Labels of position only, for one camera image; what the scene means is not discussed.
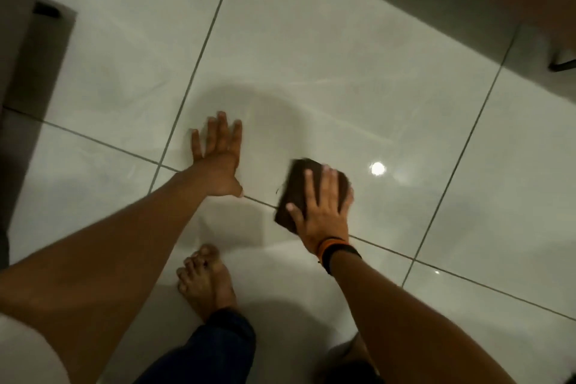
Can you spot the person's right hand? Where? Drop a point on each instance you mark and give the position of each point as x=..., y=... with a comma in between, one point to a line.
x=325, y=224

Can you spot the person's left hand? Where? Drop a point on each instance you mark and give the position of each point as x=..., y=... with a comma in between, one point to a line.
x=220, y=172

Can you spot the person's left middle finger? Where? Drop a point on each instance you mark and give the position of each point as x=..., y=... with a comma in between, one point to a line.
x=222, y=129

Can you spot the person's right middle finger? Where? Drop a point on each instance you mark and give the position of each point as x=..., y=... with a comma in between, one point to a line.
x=325, y=188

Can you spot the person's right little finger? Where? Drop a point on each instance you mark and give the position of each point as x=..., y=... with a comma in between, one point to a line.
x=347, y=201

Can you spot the person's left little finger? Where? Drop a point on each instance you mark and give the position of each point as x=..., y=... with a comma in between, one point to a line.
x=196, y=145

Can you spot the person's right thumb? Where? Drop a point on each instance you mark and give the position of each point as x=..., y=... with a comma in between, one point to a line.
x=296, y=216

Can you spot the person's left thumb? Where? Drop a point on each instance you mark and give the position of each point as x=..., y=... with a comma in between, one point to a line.
x=237, y=188

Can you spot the dark brown cleaning cloth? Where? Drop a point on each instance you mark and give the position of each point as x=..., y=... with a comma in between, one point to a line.
x=294, y=183

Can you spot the person's right forearm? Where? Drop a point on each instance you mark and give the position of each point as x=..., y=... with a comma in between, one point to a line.
x=405, y=325

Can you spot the person's left forearm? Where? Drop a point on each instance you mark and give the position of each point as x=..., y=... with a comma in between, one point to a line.
x=108, y=257

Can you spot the orange wristband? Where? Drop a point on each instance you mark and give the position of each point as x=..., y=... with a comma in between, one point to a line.
x=330, y=244

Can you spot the black wristband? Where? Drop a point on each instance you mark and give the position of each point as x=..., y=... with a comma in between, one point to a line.
x=339, y=252

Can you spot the person's left foot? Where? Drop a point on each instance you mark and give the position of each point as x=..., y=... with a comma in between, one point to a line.
x=207, y=282

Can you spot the dark blue trousers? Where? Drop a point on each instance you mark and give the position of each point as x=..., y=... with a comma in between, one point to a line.
x=211, y=352

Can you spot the black furniture leg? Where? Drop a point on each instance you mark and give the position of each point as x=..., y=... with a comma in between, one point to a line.
x=563, y=65

